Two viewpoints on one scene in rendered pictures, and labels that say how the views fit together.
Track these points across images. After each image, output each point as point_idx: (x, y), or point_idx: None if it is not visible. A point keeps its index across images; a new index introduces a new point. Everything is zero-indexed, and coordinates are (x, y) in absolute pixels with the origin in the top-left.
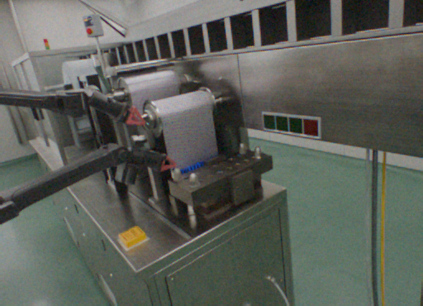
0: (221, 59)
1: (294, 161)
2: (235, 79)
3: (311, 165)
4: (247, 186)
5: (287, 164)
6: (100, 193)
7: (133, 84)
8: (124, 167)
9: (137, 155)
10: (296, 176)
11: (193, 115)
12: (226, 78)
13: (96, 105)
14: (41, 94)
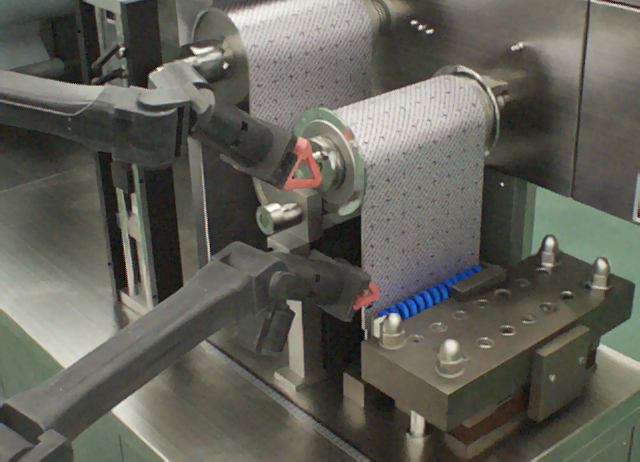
0: None
1: (570, 202)
2: (568, 64)
3: (622, 222)
4: (572, 371)
5: (550, 211)
6: (110, 334)
7: (258, 37)
8: (268, 312)
9: (301, 279)
10: (577, 253)
11: (440, 156)
12: (536, 51)
13: (212, 138)
14: (65, 98)
